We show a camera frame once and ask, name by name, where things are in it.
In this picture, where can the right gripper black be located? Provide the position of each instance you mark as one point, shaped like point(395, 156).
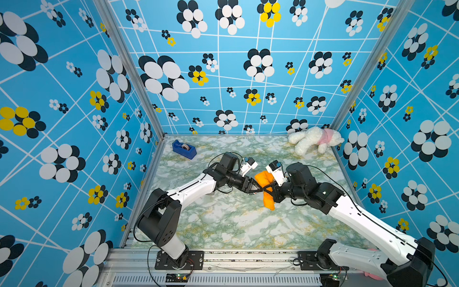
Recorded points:
point(276, 193)

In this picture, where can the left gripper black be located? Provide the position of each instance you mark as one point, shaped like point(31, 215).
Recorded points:
point(248, 188)

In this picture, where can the orange towel cloth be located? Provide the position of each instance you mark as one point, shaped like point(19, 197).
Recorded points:
point(265, 179)

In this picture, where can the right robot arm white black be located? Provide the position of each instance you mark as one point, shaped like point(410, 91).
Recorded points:
point(400, 259)

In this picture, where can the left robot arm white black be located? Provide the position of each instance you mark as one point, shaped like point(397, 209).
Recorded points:
point(160, 215)

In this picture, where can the white plush toy pink shirt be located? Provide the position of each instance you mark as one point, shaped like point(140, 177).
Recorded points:
point(322, 138)

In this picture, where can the blue tape dispenser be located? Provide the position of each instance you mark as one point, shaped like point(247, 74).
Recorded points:
point(186, 150)

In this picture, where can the pink alarm clock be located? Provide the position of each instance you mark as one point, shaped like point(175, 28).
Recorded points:
point(374, 277)

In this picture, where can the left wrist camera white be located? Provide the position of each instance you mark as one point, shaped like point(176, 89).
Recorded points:
point(248, 165)

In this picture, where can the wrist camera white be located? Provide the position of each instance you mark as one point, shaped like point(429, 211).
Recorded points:
point(275, 168)
point(248, 165)

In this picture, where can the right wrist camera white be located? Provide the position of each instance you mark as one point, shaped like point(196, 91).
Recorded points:
point(275, 168)

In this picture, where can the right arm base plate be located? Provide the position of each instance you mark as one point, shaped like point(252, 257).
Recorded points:
point(311, 261)

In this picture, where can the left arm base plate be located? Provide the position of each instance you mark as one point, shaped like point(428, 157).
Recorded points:
point(189, 260)

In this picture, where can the aluminium frame rail front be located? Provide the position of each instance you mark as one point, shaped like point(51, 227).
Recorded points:
point(227, 268)

